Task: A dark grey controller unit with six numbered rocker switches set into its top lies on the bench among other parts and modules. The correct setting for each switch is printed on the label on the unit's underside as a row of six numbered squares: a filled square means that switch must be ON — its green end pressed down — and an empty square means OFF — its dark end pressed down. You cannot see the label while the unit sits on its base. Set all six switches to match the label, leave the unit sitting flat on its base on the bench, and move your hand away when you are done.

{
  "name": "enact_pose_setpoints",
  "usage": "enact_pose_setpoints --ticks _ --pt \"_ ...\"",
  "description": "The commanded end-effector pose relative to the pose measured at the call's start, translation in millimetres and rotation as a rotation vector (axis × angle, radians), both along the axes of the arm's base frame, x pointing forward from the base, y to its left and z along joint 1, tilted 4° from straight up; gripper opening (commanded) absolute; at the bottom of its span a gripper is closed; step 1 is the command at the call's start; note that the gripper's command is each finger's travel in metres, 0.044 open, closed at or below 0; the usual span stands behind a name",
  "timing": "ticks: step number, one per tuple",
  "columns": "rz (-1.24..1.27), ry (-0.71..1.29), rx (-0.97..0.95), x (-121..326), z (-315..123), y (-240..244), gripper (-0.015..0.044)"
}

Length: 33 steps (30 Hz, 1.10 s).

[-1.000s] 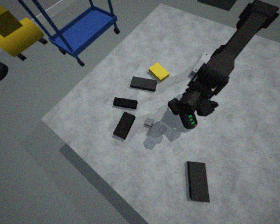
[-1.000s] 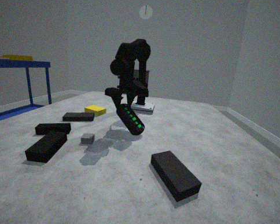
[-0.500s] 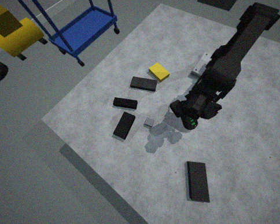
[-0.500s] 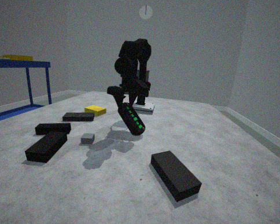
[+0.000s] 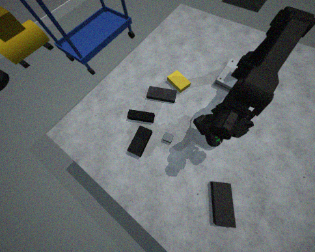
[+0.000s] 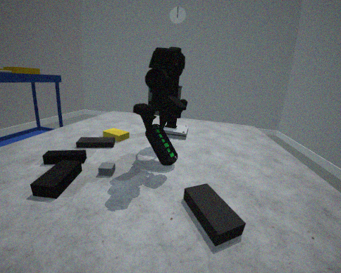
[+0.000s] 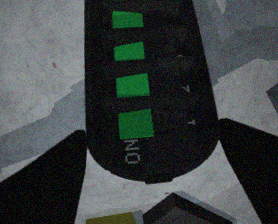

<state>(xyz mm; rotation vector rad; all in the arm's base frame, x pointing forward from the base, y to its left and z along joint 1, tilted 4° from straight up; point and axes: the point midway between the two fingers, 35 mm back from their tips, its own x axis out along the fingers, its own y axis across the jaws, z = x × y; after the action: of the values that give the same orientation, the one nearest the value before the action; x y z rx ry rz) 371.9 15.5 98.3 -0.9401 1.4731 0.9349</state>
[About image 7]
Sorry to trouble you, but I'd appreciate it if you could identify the yellow rectangular block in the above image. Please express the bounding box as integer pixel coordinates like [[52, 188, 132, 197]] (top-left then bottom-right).
[[85, 212, 136, 224]]

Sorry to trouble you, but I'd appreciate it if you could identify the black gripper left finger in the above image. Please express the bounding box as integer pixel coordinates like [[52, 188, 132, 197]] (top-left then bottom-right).
[[0, 130, 88, 224]]

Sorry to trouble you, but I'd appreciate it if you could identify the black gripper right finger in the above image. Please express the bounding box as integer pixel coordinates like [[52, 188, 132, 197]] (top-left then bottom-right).
[[219, 118, 278, 224]]

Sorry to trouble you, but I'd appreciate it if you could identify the dark grey controller unit with rocker switches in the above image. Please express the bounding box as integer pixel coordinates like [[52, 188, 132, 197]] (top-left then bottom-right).
[[84, 0, 220, 185]]

